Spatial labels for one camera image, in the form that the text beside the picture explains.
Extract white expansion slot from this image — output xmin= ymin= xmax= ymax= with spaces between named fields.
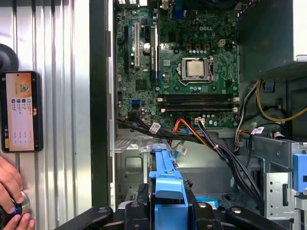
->
xmin=134 ymin=23 xmax=141 ymax=69

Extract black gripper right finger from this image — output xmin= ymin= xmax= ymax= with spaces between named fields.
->
xmin=184 ymin=178 xmax=291 ymax=230

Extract blue plastic drive latch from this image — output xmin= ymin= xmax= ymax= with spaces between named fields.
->
xmin=293 ymin=153 xmax=307 ymax=192

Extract black PC case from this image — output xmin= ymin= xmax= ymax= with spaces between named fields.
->
xmin=88 ymin=0 xmax=307 ymax=230

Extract CPU socket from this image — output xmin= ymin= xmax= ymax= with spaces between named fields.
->
xmin=178 ymin=56 xmax=215 ymax=85

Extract black expansion slot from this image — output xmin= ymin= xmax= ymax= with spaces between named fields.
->
xmin=123 ymin=25 xmax=129 ymax=73

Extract grey power supply unit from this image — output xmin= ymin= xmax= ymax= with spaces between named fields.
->
xmin=237 ymin=0 xmax=295 ymax=82

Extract green motherboard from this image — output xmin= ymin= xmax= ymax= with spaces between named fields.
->
xmin=115 ymin=0 xmax=240 ymax=130

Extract hard disk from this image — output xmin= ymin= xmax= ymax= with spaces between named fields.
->
xmin=148 ymin=143 xmax=190 ymax=230

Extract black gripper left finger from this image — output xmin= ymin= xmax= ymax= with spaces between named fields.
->
xmin=54 ymin=183 xmax=152 ymax=230

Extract orange data cable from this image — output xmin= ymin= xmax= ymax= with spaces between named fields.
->
xmin=172 ymin=118 xmax=212 ymax=147

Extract black RAM slot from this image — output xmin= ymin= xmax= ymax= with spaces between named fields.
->
xmin=157 ymin=94 xmax=239 ymax=104
xmin=160 ymin=104 xmax=239 ymax=114

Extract black smartphone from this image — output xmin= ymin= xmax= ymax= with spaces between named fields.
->
xmin=0 ymin=70 xmax=44 ymax=154

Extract blue data wire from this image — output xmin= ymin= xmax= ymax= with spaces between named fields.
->
xmin=173 ymin=126 xmax=189 ymax=166

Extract metal drive cage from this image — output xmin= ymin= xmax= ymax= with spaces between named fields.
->
xmin=239 ymin=134 xmax=307 ymax=230

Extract black cable bundle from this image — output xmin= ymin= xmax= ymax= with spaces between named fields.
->
xmin=117 ymin=112 xmax=266 ymax=216

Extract silver CPU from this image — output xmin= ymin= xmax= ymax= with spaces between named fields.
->
xmin=186 ymin=59 xmax=205 ymax=78

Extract round black blue-ringed tool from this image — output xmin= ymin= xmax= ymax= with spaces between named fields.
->
xmin=0 ymin=190 xmax=31 ymax=224

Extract round black phone mount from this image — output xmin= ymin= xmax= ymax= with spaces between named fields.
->
xmin=0 ymin=43 xmax=19 ymax=71

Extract person's hand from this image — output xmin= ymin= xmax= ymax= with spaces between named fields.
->
xmin=0 ymin=155 xmax=35 ymax=230

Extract yellow wires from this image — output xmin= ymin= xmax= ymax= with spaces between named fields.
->
xmin=254 ymin=80 xmax=307 ymax=125

